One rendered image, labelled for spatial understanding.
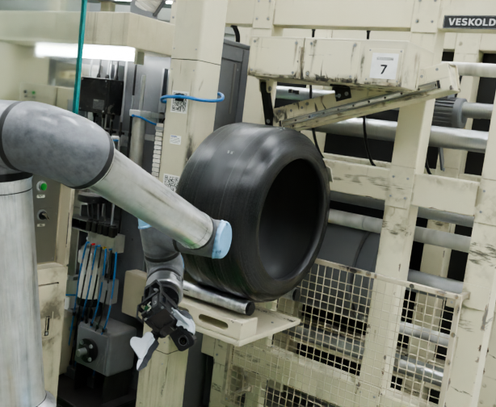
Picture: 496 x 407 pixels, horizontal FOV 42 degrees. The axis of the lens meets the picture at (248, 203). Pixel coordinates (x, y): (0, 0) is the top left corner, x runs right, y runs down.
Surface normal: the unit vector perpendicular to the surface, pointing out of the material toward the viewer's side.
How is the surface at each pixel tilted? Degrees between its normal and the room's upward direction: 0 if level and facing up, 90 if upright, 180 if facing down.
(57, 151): 96
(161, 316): 107
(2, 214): 93
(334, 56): 90
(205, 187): 74
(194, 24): 90
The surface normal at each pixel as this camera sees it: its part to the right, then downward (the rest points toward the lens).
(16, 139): -0.16, 0.18
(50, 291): 0.81, 0.18
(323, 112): -0.57, 0.04
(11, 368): 0.36, 0.22
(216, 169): -0.44, -0.45
